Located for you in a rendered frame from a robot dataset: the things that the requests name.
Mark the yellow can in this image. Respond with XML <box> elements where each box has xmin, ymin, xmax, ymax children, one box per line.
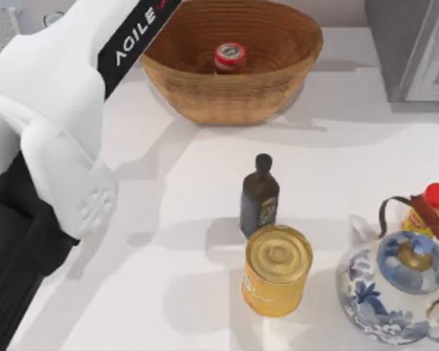
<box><xmin>241</xmin><ymin>224</ymin><xmax>314</xmax><ymax>319</ymax></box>

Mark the grey cabinet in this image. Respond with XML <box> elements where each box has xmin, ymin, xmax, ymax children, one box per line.
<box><xmin>364</xmin><ymin>0</ymin><xmax>439</xmax><ymax>104</ymax></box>

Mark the blue and white teapot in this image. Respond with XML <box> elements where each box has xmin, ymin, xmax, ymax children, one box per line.
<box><xmin>335</xmin><ymin>195</ymin><xmax>439</xmax><ymax>347</ymax></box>

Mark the dark glass bottle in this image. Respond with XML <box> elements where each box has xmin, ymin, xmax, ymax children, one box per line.
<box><xmin>239</xmin><ymin>153</ymin><xmax>281</xmax><ymax>241</ymax></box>

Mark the brown woven basket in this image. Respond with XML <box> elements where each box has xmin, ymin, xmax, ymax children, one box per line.
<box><xmin>138</xmin><ymin>0</ymin><xmax>323</xmax><ymax>127</ymax></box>

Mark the yellow bottle with red cap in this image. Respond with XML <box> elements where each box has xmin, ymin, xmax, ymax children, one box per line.
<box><xmin>402</xmin><ymin>183</ymin><xmax>439</xmax><ymax>240</ymax></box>

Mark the red capped brown bottle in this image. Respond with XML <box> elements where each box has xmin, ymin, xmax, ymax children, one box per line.
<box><xmin>214</xmin><ymin>42</ymin><xmax>247</xmax><ymax>75</ymax></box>

